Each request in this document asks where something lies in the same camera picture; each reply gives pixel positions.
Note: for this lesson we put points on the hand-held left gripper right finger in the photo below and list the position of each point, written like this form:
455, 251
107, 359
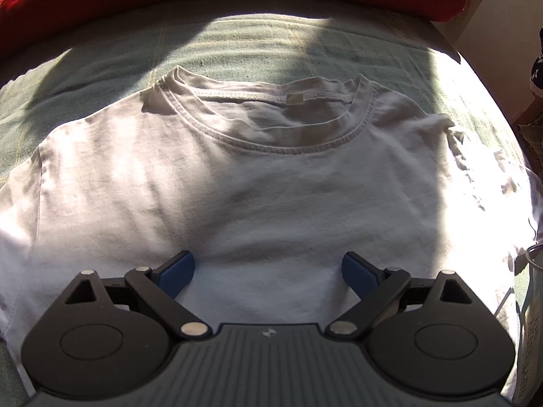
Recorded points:
358, 273

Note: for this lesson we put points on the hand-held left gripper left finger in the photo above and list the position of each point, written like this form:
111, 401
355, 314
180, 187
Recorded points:
176, 273

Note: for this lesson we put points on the dark star print cloth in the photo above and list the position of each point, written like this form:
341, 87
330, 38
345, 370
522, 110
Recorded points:
536, 63

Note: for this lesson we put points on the white printed t-shirt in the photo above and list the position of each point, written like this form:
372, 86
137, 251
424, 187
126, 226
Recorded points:
254, 195

